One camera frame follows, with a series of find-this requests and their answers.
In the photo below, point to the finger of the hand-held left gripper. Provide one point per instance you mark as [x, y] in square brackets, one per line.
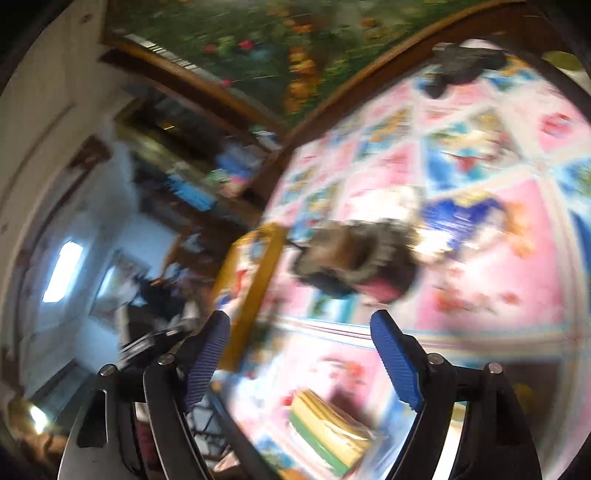
[178, 332]

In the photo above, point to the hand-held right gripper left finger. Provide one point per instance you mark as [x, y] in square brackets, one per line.
[205, 364]

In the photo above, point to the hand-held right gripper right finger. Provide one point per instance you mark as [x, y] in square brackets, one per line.
[397, 360]

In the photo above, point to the yellow-rimmed white tray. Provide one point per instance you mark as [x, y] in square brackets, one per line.
[254, 295]

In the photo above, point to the brown speckled plush toy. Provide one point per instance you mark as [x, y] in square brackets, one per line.
[355, 258]

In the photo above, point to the framed picture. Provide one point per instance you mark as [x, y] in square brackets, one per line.
[115, 290]

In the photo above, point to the yellow and green sponge pack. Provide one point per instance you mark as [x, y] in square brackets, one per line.
[328, 429]

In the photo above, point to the wooden cabinet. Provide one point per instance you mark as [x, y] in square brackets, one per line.
[194, 226]

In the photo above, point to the ceiling light panel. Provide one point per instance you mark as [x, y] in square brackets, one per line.
[62, 272]

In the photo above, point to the printed blanket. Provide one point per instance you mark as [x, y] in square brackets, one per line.
[485, 277]

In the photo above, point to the blue window grille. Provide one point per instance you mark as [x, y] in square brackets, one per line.
[191, 194]

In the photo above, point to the blue plastic container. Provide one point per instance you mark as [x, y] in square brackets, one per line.
[235, 167]

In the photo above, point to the wooden headboard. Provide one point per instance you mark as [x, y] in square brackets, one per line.
[369, 83]

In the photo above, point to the black cloth item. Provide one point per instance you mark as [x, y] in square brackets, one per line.
[461, 67]

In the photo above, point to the flower wall poster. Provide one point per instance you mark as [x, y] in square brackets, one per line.
[231, 37]

